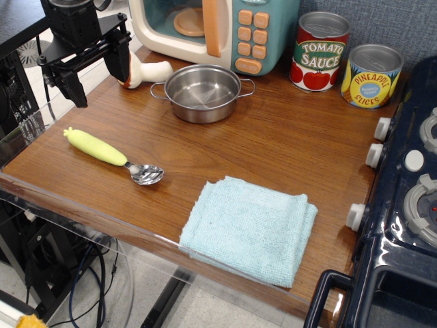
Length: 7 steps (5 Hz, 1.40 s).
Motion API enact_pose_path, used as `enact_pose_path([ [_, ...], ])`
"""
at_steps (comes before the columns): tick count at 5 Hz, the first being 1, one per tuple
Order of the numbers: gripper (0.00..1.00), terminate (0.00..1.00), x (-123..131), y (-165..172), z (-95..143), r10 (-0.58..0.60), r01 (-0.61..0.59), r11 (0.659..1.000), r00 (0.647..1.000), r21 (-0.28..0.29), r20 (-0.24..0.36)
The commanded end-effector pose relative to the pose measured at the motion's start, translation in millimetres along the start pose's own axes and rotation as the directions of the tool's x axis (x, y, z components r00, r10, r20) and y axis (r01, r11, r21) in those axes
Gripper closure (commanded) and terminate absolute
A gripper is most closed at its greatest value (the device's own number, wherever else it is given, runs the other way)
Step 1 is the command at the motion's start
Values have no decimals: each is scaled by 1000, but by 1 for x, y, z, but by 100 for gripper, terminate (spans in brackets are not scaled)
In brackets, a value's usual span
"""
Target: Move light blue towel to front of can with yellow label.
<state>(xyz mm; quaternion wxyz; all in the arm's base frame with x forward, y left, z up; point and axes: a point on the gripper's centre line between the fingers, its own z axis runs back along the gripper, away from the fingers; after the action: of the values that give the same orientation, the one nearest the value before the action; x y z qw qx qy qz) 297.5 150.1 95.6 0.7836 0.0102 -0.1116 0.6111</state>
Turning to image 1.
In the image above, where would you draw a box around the plush mushroom toy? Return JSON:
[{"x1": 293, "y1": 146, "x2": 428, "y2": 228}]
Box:
[{"x1": 117, "y1": 51, "x2": 173, "y2": 89}]

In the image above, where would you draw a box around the light blue towel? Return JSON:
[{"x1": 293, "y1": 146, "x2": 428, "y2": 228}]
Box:
[{"x1": 179, "y1": 176, "x2": 318, "y2": 288}]

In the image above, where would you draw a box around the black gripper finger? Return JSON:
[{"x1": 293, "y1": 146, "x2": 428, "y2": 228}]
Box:
[
  {"x1": 104, "y1": 33, "x2": 130, "y2": 82},
  {"x1": 55, "y1": 71, "x2": 87, "y2": 108}
]

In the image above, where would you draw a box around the pineapple slices can yellow label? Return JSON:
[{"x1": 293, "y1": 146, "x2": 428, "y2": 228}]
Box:
[{"x1": 341, "y1": 44, "x2": 404, "y2": 109}]

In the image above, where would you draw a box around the dark blue toy stove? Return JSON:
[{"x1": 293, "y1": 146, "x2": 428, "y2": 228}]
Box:
[{"x1": 305, "y1": 57, "x2": 436, "y2": 327}]

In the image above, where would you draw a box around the blue cable under table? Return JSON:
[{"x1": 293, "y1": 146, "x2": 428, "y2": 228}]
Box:
[{"x1": 68, "y1": 244, "x2": 107, "y2": 328}]

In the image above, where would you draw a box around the small stainless steel pot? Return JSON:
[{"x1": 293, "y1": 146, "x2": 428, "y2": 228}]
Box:
[{"x1": 150, "y1": 64, "x2": 256, "y2": 124}]

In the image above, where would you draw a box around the tomato sauce can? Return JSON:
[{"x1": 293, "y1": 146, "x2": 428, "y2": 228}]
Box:
[{"x1": 290, "y1": 11, "x2": 351, "y2": 92}]

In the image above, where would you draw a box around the black desk at left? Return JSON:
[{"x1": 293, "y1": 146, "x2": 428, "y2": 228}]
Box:
[{"x1": 1, "y1": 1, "x2": 48, "y2": 137}]

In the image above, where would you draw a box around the white stove knob rear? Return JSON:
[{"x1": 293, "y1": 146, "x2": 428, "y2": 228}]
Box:
[{"x1": 373, "y1": 118, "x2": 391, "y2": 141}]

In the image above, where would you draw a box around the black cable under table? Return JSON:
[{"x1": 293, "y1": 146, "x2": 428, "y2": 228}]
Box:
[{"x1": 47, "y1": 238, "x2": 120, "y2": 328}]

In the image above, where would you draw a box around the white stove knob front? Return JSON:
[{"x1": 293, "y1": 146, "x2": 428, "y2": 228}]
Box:
[{"x1": 346, "y1": 204, "x2": 366, "y2": 232}]

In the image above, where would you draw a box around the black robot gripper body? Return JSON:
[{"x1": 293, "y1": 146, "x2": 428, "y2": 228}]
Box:
[{"x1": 38, "y1": 1, "x2": 131, "y2": 85}]

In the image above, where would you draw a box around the spoon with yellow-green handle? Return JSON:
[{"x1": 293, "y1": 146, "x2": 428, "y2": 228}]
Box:
[{"x1": 63, "y1": 127, "x2": 164, "y2": 186}]

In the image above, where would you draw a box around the toy microwave oven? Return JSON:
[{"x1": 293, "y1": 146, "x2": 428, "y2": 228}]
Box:
[{"x1": 128, "y1": 1, "x2": 300, "y2": 76}]

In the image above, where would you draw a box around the white stove knob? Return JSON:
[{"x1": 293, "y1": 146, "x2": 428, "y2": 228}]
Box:
[
  {"x1": 373, "y1": 118, "x2": 391, "y2": 141},
  {"x1": 346, "y1": 204, "x2": 366, "y2": 232},
  {"x1": 365, "y1": 143, "x2": 384, "y2": 169}
]

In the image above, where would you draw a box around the white stove knob middle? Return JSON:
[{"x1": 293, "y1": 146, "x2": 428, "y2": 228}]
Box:
[{"x1": 365, "y1": 143, "x2": 384, "y2": 169}]

